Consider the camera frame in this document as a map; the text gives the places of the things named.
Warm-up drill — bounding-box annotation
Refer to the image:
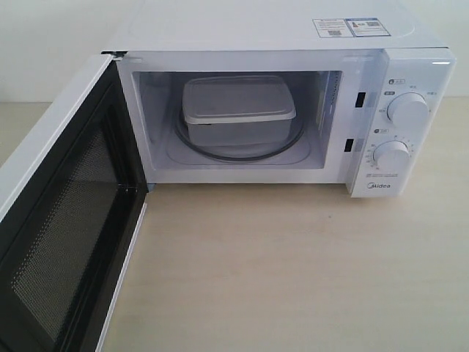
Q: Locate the white microwave oven body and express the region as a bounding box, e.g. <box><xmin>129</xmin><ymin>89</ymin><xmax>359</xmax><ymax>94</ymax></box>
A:
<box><xmin>103</xmin><ymin>1</ymin><xmax>456</xmax><ymax>198</ymax></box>

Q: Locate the glass microwave turntable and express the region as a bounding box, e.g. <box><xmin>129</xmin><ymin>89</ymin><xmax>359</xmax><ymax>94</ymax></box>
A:
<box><xmin>174</xmin><ymin>116</ymin><xmax>305</xmax><ymax>163</ymax></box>

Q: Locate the upper white control knob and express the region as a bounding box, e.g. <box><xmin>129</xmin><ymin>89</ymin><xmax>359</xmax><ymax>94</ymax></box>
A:
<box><xmin>387</xmin><ymin>92</ymin><xmax>429</xmax><ymax>128</ymax></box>

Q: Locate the lower white control knob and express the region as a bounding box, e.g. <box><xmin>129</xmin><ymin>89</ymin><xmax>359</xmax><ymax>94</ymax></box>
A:
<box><xmin>373</xmin><ymin>140</ymin><xmax>410</xmax><ymax>171</ymax></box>

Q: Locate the white plastic food container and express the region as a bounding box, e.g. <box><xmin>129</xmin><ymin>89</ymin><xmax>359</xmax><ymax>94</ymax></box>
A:
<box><xmin>182</xmin><ymin>75</ymin><xmax>296</xmax><ymax>147</ymax></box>

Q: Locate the white microwave door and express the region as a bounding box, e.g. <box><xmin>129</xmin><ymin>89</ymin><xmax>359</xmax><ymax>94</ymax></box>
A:
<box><xmin>1</xmin><ymin>54</ymin><xmax>147</xmax><ymax>351</ymax></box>

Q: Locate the white control knob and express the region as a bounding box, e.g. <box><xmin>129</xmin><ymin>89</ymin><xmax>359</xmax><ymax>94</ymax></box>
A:
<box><xmin>387</xmin><ymin>92</ymin><xmax>429</xmax><ymax>128</ymax></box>
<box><xmin>373</xmin><ymin>140</ymin><xmax>410</xmax><ymax>171</ymax></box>

